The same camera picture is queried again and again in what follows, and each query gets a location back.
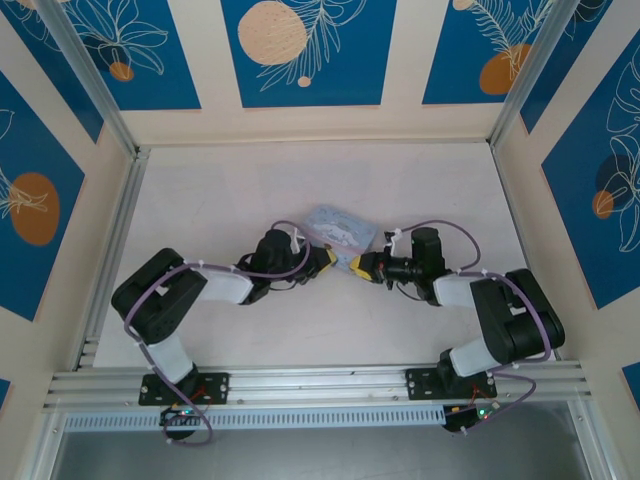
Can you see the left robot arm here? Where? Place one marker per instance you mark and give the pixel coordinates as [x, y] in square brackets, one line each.
[165, 300]

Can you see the clear blue plastic bag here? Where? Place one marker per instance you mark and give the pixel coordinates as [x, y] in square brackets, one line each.
[340, 225]

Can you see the black controller circuit board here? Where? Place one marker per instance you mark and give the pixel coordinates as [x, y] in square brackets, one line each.
[470, 417]
[180, 415]

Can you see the aluminium side frame rail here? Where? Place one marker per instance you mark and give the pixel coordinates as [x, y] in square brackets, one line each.
[525, 250]
[112, 260]

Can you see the aluminium front frame rail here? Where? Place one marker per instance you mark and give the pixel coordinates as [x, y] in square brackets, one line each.
[320, 382]

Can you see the aluminium upright frame post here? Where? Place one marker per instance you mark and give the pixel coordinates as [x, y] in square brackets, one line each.
[90, 75]
[530, 70]

